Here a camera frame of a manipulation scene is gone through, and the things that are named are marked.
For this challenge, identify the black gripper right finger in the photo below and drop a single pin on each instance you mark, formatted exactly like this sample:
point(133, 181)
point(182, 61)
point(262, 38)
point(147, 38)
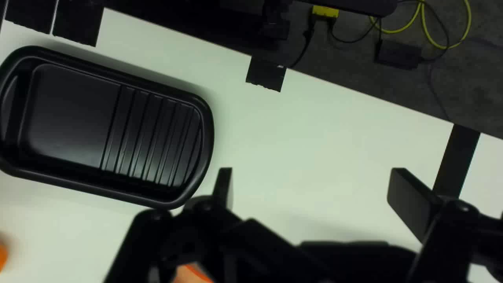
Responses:
point(412, 201)

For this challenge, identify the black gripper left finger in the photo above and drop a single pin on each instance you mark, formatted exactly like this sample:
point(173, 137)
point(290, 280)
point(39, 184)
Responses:
point(221, 188)

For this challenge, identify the orange toy at edge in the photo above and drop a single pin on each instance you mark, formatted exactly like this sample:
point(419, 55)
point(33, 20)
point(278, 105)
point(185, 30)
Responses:
point(3, 256)

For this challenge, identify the black power adapter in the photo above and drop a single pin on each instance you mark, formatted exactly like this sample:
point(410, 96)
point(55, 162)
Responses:
point(397, 55)

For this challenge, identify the black plastic tray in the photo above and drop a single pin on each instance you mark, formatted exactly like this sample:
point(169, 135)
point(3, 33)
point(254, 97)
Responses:
point(89, 127)

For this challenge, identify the yellow connector block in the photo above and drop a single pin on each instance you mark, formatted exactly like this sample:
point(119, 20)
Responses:
point(325, 12)

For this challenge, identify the black tape patch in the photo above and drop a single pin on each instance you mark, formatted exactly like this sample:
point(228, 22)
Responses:
point(78, 20)

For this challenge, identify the black table clamp bracket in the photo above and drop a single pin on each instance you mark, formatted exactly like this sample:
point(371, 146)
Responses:
point(265, 74)

